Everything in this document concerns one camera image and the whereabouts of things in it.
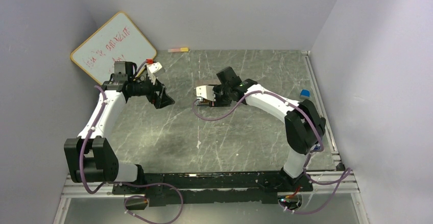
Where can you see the aluminium frame rail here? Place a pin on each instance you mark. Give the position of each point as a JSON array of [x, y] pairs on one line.
[[326, 186]]

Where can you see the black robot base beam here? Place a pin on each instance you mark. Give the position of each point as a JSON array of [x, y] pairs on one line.
[[266, 187]]

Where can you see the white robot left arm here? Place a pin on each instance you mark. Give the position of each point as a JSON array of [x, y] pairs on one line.
[[89, 156]]

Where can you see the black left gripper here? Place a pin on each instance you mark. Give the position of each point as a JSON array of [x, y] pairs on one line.
[[162, 99]]

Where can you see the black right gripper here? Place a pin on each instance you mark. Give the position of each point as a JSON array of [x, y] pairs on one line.
[[218, 103]]

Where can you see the pink yellow marker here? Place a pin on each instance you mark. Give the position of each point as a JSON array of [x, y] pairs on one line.
[[178, 50]]

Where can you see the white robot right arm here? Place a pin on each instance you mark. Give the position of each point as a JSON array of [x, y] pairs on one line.
[[304, 127]]

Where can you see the yellow framed whiteboard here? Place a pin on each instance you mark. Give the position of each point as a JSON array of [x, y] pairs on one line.
[[119, 39]]

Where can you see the blue whiteboard eraser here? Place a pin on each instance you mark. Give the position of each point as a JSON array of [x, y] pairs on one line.
[[305, 94]]

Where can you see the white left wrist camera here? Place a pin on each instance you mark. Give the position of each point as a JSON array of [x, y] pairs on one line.
[[154, 69]]

